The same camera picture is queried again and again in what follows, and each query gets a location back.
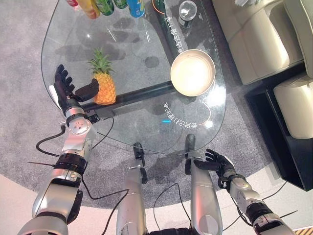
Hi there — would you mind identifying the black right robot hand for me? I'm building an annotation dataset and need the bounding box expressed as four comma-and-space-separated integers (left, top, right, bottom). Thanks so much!
194, 148, 237, 189

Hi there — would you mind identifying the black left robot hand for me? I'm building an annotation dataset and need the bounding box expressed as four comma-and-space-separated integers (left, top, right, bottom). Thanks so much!
48, 64, 100, 111

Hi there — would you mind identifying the yellow pineapple with green crown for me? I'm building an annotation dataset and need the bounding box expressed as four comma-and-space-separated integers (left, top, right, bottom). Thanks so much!
87, 47, 117, 106

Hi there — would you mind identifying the white round plate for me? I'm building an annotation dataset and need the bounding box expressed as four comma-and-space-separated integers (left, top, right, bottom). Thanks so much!
170, 49, 216, 97

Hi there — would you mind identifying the silver right robot leg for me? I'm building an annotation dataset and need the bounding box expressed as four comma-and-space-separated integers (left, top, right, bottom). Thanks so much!
184, 134, 223, 235

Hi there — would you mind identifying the silver robot leg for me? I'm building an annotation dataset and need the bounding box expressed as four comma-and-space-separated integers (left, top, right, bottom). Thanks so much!
184, 134, 223, 235
115, 142, 149, 235

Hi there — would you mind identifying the grey round carpet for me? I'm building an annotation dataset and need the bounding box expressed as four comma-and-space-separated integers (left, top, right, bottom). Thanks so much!
0, 0, 278, 209

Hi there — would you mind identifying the black low platform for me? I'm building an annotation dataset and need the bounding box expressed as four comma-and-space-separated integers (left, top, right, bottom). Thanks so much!
245, 59, 313, 192

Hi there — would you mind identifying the glass coffee table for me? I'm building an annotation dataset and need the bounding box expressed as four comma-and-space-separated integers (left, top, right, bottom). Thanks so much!
40, 0, 227, 156

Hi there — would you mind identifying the yellow orange drink bottle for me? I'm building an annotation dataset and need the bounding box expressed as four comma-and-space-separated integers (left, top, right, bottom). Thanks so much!
77, 0, 101, 20

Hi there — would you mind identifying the green drink can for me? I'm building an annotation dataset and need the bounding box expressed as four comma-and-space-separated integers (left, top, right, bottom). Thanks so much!
93, 0, 115, 16
112, 0, 130, 10

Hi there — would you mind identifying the cream leather ottoman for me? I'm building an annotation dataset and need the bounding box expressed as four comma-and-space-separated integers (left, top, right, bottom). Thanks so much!
273, 75, 313, 140

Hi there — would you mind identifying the silver left robot leg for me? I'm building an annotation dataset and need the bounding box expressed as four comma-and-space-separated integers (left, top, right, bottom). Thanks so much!
115, 142, 149, 235

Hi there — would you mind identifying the blue drink can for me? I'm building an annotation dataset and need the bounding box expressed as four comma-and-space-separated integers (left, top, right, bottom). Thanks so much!
126, 0, 145, 18

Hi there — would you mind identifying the cream leather sofa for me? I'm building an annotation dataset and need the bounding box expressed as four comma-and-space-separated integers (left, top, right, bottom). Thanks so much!
212, 0, 313, 86

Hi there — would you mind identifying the black right leg cable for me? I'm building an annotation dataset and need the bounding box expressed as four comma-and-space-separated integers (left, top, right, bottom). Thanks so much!
153, 182, 191, 232

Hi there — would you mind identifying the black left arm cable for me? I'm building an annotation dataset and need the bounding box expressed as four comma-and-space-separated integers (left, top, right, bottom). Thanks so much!
36, 117, 130, 235

